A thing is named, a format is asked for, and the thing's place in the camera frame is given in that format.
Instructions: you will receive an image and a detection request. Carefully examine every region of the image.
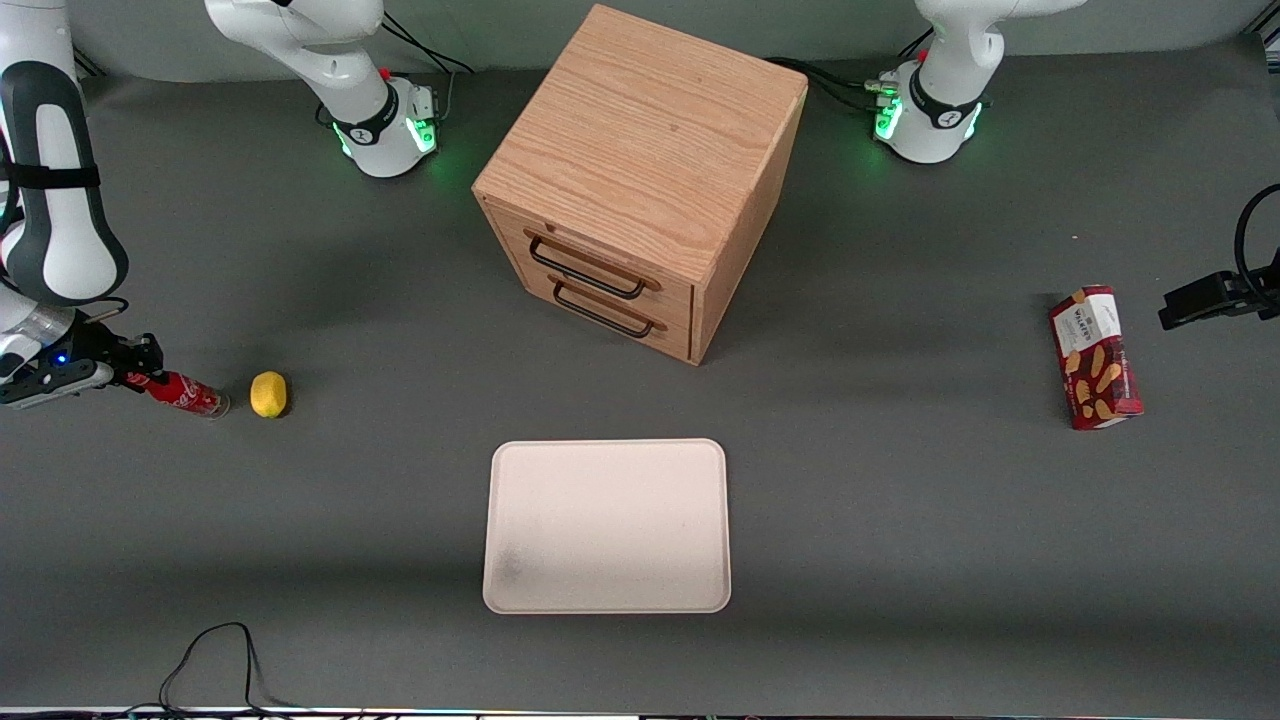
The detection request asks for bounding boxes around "wooden drawer cabinet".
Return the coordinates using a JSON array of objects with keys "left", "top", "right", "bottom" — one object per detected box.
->
[{"left": 472, "top": 3, "right": 809, "bottom": 367}]

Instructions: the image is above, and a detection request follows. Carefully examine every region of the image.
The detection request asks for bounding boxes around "wooden drawer front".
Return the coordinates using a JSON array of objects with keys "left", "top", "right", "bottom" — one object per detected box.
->
[
  {"left": 505, "top": 255, "right": 694, "bottom": 362},
  {"left": 488, "top": 200, "right": 696, "bottom": 324}
]

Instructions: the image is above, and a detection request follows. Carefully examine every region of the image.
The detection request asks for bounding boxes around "thin black table-edge cable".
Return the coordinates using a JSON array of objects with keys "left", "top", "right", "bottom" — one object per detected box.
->
[{"left": 120, "top": 621, "right": 301, "bottom": 717}]

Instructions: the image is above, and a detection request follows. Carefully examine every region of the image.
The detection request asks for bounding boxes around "black looped gripper cable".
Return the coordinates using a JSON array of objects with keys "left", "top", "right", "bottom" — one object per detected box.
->
[{"left": 1234, "top": 183, "right": 1280, "bottom": 301}]

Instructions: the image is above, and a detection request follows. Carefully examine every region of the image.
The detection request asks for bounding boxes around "red shortbread cookie box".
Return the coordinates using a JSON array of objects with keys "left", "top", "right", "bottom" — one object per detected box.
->
[{"left": 1049, "top": 285, "right": 1145, "bottom": 431}]

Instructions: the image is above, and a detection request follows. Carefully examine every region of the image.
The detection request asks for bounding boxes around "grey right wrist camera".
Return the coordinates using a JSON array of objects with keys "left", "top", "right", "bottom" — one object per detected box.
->
[{"left": 0, "top": 358, "right": 117, "bottom": 410}]

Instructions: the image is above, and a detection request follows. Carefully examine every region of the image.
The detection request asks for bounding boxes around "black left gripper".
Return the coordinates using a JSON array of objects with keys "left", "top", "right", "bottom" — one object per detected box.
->
[{"left": 1159, "top": 270, "right": 1280, "bottom": 332}]

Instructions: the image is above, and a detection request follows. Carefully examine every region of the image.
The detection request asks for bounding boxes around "black wire drawer handle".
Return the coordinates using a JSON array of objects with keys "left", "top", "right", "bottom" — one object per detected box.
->
[
  {"left": 549, "top": 273, "right": 669, "bottom": 339},
  {"left": 524, "top": 228, "right": 663, "bottom": 301}
]

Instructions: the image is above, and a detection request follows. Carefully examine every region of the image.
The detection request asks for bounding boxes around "yellow lemon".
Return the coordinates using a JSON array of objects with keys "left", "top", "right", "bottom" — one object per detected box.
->
[{"left": 249, "top": 371, "right": 289, "bottom": 419}]

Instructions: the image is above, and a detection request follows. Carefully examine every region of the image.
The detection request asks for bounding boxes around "beige plastic tray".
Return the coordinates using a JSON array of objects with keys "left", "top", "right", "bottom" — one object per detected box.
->
[{"left": 483, "top": 438, "right": 732, "bottom": 615}]

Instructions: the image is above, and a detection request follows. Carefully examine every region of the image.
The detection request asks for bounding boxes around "red coke bottle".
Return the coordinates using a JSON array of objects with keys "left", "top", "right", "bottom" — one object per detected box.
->
[{"left": 126, "top": 369, "right": 232, "bottom": 419}]

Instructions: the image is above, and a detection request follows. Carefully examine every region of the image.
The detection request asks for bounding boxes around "grey table mat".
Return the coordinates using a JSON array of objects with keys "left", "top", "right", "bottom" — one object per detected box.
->
[{"left": 0, "top": 38, "right": 1280, "bottom": 713}]

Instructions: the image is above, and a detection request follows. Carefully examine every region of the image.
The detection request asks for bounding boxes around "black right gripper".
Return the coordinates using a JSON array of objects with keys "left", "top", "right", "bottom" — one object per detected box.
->
[{"left": 30, "top": 318, "right": 166, "bottom": 396}]

